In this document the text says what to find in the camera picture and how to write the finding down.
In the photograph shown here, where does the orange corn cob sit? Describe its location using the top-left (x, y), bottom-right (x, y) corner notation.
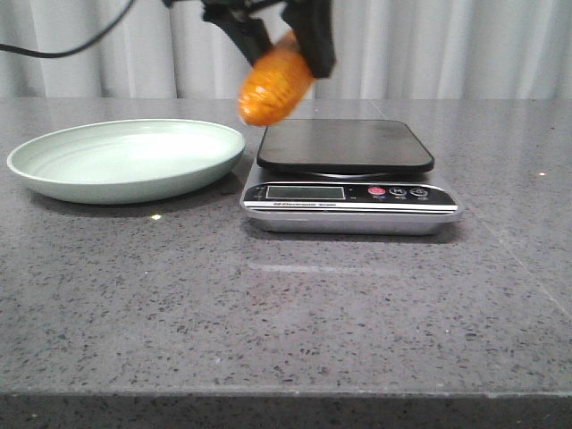
top-left (238, 30), bottom-right (315, 126)

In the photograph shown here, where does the black cable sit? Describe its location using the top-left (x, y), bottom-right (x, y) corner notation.
top-left (0, 0), bottom-right (135, 59)

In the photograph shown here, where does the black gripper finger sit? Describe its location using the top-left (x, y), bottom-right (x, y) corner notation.
top-left (282, 0), bottom-right (336, 79)
top-left (202, 1), bottom-right (273, 65)

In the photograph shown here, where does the silver black kitchen scale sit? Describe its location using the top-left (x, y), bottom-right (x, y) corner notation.
top-left (240, 119), bottom-right (464, 236)

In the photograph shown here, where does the pale green round plate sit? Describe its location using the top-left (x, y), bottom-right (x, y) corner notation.
top-left (7, 119), bottom-right (246, 205)

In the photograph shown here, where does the grey pleated curtain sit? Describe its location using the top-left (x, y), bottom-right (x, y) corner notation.
top-left (1, 1), bottom-right (571, 99)

